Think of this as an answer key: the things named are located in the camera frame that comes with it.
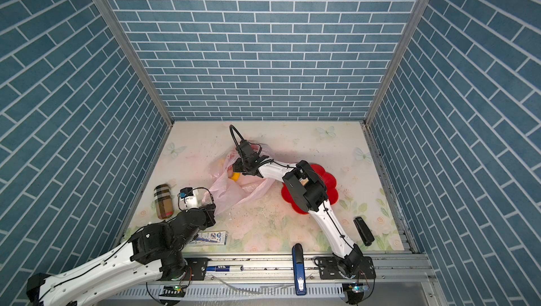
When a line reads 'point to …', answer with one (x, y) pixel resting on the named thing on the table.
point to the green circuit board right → (358, 288)
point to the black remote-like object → (366, 236)
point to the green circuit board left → (176, 291)
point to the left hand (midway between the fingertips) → (224, 209)
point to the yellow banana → (235, 175)
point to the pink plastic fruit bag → (224, 193)
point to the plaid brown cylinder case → (163, 201)
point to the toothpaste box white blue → (210, 237)
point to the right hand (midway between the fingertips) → (234, 164)
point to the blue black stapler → (299, 271)
